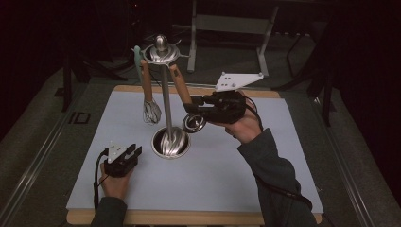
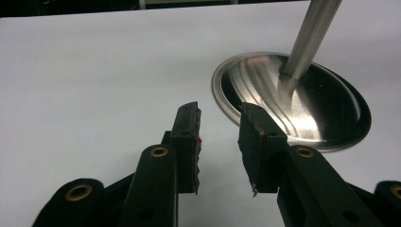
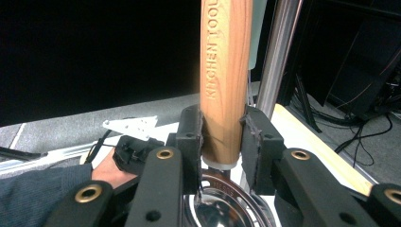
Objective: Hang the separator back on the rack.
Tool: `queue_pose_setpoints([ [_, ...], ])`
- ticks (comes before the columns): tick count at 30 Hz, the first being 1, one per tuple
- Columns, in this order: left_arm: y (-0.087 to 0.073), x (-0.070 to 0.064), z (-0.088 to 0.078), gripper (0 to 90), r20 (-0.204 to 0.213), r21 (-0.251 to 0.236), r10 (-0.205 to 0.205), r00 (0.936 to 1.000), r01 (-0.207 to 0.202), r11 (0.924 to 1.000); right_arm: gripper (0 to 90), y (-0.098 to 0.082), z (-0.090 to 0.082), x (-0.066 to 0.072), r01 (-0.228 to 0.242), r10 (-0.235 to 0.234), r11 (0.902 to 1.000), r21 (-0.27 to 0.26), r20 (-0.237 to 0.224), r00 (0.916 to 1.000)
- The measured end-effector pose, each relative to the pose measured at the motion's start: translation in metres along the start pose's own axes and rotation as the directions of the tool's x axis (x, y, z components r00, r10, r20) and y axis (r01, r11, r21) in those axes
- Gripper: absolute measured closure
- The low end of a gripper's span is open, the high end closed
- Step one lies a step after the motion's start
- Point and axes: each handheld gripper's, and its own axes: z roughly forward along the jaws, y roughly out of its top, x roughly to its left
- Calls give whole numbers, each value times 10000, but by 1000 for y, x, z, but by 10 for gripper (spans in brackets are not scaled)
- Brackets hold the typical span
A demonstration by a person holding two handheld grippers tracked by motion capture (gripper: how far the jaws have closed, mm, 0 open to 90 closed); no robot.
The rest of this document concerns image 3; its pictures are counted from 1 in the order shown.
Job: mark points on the black stand leg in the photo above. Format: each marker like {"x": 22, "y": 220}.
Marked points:
{"x": 307, "y": 107}

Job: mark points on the steel utensil rack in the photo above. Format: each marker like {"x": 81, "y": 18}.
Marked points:
{"x": 277, "y": 56}

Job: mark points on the black metal stand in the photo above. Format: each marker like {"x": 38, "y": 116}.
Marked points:
{"x": 19, "y": 153}

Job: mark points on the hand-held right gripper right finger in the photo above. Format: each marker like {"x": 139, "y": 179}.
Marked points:
{"x": 263, "y": 157}

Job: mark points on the black equipment case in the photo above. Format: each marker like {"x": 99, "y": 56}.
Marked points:
{"x": 369, "y": 69}

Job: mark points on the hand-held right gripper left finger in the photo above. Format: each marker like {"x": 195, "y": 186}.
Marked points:
{"x": 190, "y": 151}

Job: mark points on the white table mat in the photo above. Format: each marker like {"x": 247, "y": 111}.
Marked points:
{"x": 296, "y": 142}

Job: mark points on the aluminium rail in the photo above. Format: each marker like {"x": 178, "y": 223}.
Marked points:
{"x": 47, "y": 160}

